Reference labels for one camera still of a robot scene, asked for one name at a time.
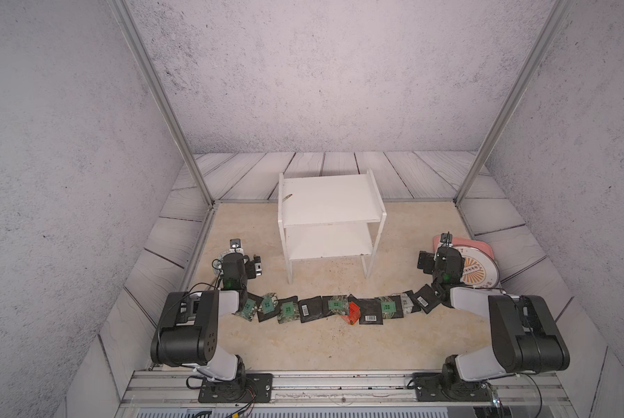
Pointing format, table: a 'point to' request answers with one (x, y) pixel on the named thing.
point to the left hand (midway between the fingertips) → (245, 256)
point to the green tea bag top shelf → (339, 305)
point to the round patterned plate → (479, 270)
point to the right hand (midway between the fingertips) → (440, 252)
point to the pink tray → (468, 243)
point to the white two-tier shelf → (330, 216)
